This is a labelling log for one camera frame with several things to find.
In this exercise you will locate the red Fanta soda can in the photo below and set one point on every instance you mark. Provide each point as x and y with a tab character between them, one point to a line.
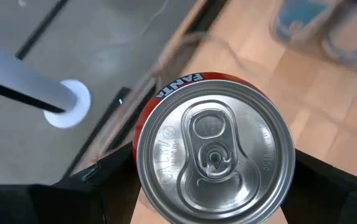
212	155

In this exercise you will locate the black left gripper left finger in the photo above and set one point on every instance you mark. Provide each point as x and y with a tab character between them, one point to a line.
41	205

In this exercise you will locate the clear plastic bin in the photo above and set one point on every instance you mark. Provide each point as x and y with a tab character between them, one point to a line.
321	46

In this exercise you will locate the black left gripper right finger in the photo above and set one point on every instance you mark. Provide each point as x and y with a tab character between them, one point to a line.
337	202

